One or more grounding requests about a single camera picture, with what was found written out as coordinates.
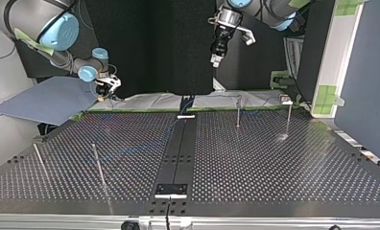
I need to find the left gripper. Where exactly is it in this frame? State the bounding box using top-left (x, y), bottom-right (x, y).
top-left (209, 26), bottom-right (234, 69)

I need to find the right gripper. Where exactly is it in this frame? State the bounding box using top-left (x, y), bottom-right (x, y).
top-left (95, 83), bottom-right (115, 99)

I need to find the black panel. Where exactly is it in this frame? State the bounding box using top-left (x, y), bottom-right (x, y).
top-left (14, 0), bottom-right (337, 99)

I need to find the grey board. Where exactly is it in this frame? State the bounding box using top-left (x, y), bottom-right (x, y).
top-left (0, 75), bottom-right (100, 127)

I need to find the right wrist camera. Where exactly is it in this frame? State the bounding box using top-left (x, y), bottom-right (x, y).
top-left (95, 73), bottom-right (123, 92)

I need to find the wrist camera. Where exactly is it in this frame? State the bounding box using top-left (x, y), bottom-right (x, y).
top-left (235, 25), bottom-right (257, 47)
top-left (95, 73), bottom-right (123, 92)

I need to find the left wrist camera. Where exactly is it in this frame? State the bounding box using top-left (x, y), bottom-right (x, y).
top-left (235, 25), bottom-right (257, 47)

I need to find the metal post with orange clip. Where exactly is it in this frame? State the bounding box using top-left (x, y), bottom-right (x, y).
top-left (279, 94), bottom-right (295, 138)

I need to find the black cable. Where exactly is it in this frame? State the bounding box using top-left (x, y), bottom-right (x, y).
top-left (3, 0), bottom-right (23, 41)

